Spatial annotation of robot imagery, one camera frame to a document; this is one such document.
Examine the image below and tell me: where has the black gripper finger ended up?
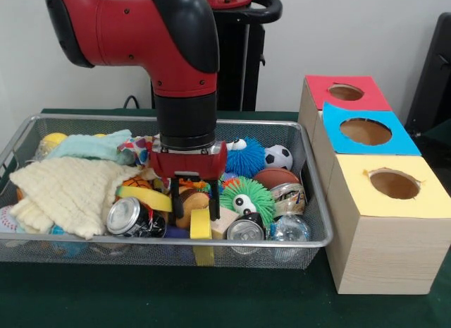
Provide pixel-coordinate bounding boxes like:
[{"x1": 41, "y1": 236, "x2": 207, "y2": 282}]
[
  {"x1": 208, "y1": 176, "x2": 222, "y2": 203},
  {"x1": 171, "y1": 177, "x2": 185, "y2": 220}
]

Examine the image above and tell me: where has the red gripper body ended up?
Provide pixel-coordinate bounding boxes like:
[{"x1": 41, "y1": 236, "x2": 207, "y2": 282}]
[{"x1": 149, "y1": 140, "x2": 229, "y2": 182}]

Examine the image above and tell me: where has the green spiky ball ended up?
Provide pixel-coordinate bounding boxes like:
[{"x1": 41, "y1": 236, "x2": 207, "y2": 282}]
[{"x1": 220, "y1": 176, "x2": 276, "y2": 227}]

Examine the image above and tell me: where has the blue spiky ball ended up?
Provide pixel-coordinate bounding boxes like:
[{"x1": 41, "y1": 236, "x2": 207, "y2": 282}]
[{"x1": 224, "y1": 138, "x2": 267, "y2": 177}]

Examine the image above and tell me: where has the colourful patterned cloth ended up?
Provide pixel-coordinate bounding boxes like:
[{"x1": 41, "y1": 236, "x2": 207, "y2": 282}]
[{"x1": 134, "y1": 135, "x2": 161, "y2": 166}]

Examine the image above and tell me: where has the mint green waffle cloth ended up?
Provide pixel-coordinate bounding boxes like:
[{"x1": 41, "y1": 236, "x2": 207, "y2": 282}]
[{"x1": 46, "y1": 130, "x2": 136, "y2": 166}]

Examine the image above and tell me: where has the cream yellow waffle cloth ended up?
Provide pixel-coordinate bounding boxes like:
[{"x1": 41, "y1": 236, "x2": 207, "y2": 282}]
[{"x1": 8, "y1": 159, "x2": 152, "y2": 241}]

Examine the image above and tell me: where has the wooden box with three holes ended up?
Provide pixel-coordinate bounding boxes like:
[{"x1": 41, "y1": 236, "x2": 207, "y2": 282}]
[{"x1": 298, "y1": 75, "x2": 451, "y2": 295}]

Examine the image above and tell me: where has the yellow plastic block toy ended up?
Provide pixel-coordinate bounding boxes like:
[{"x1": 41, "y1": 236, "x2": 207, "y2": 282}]
[{"x1": 116, "y1": 186, "x2": 214, "y2": 267}]

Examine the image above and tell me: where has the small orange basketball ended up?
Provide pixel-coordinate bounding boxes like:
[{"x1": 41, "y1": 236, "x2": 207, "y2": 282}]
[{"x1": 120, "y1": 174, "x2": 156, "y2": 192}]

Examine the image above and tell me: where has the silver metal can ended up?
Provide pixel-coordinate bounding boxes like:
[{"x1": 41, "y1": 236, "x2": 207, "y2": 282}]
[{"x1": 106, "y1": 197, "x2": 167, "y2": 238}]

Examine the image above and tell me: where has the brown toy football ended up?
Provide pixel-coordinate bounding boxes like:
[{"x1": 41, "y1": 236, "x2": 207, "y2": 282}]
[{"x1": 254, "y1": 167, "x2": 301, "y2": 191}]

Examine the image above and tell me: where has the small black white soccer ball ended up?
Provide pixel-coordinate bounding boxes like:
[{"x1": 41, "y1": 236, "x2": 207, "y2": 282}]
[{"x1": 264, "y1": 145, "x2": 294, "y2": 170}]

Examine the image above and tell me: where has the dark green table cloth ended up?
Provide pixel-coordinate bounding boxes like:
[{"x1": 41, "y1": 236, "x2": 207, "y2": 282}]
[{"x1": 0, "y1": 108, "x2": 451, "y2": 328}]

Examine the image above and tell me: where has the yellow ball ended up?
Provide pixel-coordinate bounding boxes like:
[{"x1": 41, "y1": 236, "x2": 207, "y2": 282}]
[{"x1": 40, "y1": 133, "x2": 69, "y2": 156}]

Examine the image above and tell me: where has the black chair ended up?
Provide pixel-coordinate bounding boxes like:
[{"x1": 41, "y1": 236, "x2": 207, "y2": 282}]
[{"x1": 405, "y1": 13, "x2": 451, "y2": 175}]

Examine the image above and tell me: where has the shallow wire mesh bin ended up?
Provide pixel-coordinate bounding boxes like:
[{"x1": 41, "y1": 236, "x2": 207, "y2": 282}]
[{"x1": 0, "y1": 114, "x2": 334, "y2": 269}]

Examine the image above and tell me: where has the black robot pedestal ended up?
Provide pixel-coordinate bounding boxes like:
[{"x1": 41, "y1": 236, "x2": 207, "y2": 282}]
[{"x1": 152, "y1": 0, "x2": 283, "y2": 110}]

